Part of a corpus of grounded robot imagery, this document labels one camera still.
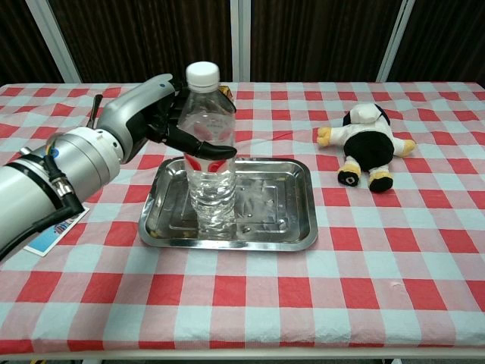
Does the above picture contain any white slanted frame post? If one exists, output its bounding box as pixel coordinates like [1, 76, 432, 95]
[27, 0, 83, 83]
[376, 0, 416, 83]

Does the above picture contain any red white checkered tablecloth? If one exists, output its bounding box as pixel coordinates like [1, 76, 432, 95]
[0, 80, 485, 352]

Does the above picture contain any black and white plush toy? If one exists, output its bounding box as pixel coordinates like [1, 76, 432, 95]
[316, 102, 418, 193]

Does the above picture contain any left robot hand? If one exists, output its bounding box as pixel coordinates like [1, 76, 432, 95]
[97, 73, 239, 165]

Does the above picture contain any white upright frame post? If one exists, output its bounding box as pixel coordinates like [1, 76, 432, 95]
[230, 0, 252, 83]

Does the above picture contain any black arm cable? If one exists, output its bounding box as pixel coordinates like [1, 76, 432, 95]
[0, 153, 86, 262]

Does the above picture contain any stainless steel rectangular tray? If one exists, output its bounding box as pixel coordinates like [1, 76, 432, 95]
[137, 156, 318, 252]

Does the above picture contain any transparent plastic water bottle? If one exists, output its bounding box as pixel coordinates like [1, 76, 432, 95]
[177, 61, 237, 235]

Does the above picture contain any blue photo postcard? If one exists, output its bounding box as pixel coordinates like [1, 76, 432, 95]
[23, 206, 91, 258]

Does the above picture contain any dark slender handle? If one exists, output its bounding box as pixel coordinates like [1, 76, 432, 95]
[87, 93, 104, 130]

